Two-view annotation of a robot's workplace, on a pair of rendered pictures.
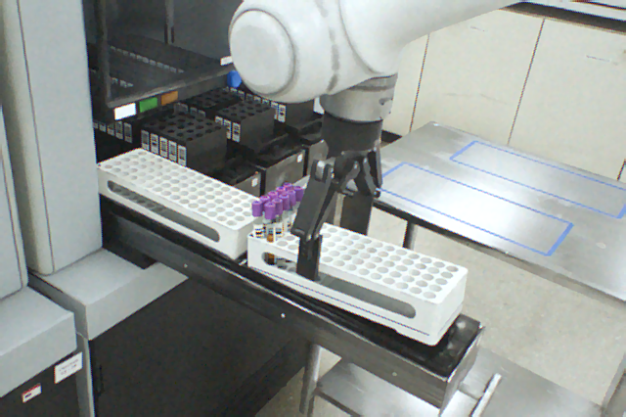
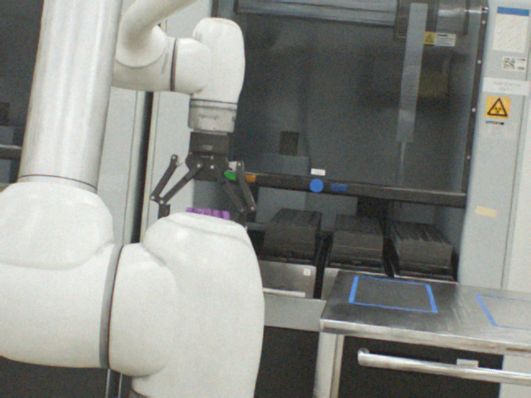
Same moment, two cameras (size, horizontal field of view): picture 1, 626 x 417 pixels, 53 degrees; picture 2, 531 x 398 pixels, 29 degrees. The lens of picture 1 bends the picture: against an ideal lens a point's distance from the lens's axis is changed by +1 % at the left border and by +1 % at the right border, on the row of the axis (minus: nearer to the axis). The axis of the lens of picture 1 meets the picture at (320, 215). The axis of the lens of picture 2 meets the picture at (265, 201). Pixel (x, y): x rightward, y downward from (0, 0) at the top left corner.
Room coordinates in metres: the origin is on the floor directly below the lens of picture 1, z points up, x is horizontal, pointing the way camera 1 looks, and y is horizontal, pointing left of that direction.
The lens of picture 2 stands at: (0.02, -1.84, 1.09)
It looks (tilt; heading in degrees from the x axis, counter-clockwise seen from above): 4 degrees down; 65
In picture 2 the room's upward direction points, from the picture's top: 6 degrees clockwise
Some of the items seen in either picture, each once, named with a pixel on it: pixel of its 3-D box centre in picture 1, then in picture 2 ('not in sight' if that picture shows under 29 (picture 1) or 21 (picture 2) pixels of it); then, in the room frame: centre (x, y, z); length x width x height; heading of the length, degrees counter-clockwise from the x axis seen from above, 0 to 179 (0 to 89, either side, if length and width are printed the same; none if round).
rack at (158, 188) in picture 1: (183, 202); not in sight; (0.87, 0.22, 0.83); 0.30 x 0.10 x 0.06; 61
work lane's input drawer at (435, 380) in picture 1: (270, 272); not in sight; (0.79, 0.07, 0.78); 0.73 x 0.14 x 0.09; 61
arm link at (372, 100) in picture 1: (357, 90); (211, 118); (0.73, -0.03, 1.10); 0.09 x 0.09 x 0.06
